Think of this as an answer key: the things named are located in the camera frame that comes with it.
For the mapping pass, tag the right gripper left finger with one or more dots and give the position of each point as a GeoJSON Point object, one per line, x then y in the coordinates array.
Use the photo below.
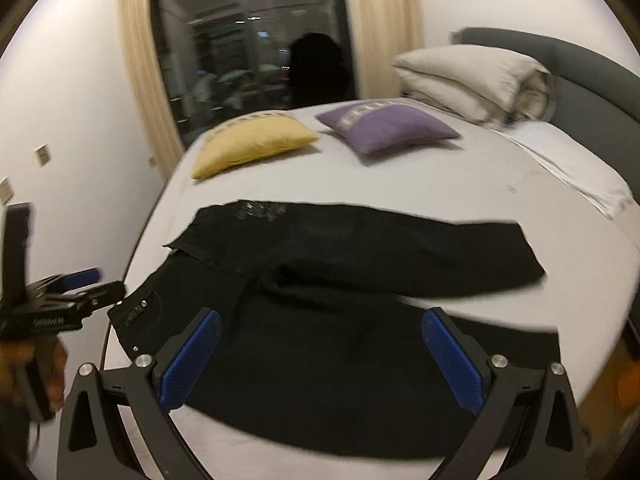
{"type": "Point", "coordinates": [93, 441]}

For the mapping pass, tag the left beige curtain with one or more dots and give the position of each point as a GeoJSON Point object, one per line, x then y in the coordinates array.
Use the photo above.
{"type": "Point", "coordinates": [146, 81]}

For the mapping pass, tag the yellow cushion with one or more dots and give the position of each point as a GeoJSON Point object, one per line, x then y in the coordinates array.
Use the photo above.
{"type": "Point", "coordinates": [248, 138]}

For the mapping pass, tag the black pants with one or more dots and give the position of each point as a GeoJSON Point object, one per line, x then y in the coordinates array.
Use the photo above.
{"type": "Point", "coordinates": [321, 344]}

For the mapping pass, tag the wall switch plate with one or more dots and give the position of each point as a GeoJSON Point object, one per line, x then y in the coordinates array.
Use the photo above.
{"type": "Point", "coordinates": [6, 191]}

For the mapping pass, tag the black chair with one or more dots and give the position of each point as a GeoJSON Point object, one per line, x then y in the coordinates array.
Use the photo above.
{"type": "Point", "coordinates": [319, 72]}

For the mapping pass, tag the dark window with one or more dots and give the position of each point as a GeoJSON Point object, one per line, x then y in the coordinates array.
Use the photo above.
{"type": "Point", "coordinates": [221, 59]}

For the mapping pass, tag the purple cushion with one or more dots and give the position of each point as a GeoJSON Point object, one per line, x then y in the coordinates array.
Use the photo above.
{"type": "Point", "coordinates": [378, 127]}

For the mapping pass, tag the beige curtain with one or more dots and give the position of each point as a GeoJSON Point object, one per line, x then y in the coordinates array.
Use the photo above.
{"type": "Point", "coordinates": [146, 81]}
{"type": "Point", "coordinates": [382, 29]}

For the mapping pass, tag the right beige curtain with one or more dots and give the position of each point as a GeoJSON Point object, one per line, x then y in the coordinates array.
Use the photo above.
{"type": "Point", "coordinates": [382, 29]}

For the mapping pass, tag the white bed mattress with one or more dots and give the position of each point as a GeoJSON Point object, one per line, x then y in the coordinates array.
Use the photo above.
{"type": "Point", "coordinates": [575, 313]}

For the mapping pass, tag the wall socket plate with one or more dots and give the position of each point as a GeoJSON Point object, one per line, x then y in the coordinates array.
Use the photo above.
{"type": "Point", "coordinates": [43, 154]}

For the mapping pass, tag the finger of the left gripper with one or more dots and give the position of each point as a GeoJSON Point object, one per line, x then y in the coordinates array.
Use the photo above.
{"type": "Point", "coordinates": [82, 304]}
{"type": "Point", "coordinates": [59, 284]}

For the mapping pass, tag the grey headboard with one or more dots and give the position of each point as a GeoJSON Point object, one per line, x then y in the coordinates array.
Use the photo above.
{"type": "Point", "coordinates": [597, 99]}

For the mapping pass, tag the white pillow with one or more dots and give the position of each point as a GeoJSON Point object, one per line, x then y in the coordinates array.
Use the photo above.
{"type": "Point", "coordinates": [572, 164]}

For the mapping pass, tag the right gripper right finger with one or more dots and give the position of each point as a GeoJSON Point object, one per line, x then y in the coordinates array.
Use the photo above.
{"type": "Point", "coordinates": [548, 443]}

